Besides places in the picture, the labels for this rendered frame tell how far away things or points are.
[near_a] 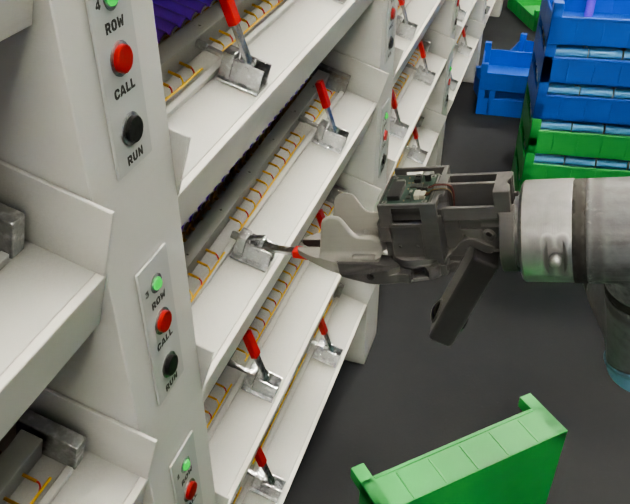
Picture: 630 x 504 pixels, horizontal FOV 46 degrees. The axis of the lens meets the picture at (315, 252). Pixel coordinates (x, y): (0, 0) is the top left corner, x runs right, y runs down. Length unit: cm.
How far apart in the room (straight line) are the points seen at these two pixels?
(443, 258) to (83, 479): 34
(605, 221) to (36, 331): 43
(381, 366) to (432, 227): 81
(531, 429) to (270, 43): 64
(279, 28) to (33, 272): 43
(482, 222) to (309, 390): 57
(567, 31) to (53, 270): 126
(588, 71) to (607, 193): 98
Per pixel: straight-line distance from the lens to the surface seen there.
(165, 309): 54
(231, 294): 73
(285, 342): 96
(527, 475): 113
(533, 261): 64
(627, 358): 73
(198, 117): 62
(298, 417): 113
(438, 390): 140
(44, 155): 44
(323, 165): 94
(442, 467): 103
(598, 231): 63
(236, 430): 86
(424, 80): 168
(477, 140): 223
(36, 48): 41
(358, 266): 69
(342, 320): 129
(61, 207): 45
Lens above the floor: 101
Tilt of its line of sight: 36 degrees down
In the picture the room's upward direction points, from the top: straight up
